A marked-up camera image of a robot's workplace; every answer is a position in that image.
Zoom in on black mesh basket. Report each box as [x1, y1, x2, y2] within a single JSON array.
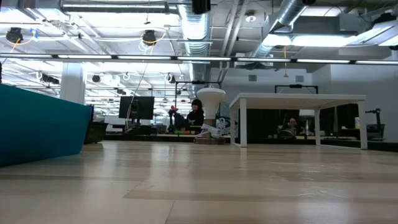
[[83, 121, 108, 145]]

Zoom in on teal plastic tray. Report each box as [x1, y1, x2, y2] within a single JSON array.
[[0, 83, 93, 168]]

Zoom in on long ceiling light strip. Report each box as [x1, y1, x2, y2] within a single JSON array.
[[0, 53, 398, 65]]

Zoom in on person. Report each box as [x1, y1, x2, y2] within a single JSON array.
[[285, 117, 301, 138], [186, 98, 205, 131]]

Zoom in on black computer monitor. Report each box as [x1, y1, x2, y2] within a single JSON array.
[[118, 95, 155, 121]]

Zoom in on white perforated shelf riser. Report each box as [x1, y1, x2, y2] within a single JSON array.
[[229, 92, 368, 150]]

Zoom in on white pillar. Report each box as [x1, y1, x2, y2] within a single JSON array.
[[59, 62, 86, 105]]

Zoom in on ribbed metal air duct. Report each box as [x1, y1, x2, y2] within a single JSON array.
[[250, 0, 313, 60], [177, 0, 213, 91]]

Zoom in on black ceiling camera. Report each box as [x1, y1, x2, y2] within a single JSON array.
[[5, 27, 24, 44], [142, 29, 157, 47]]

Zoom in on black metal frame rig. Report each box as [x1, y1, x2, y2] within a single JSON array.
[[274, 83, 319, 95], [174, 80, 222, 108]]

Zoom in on orange hanging cord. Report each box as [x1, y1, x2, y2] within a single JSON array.
[[282, 45, 289, 78]]

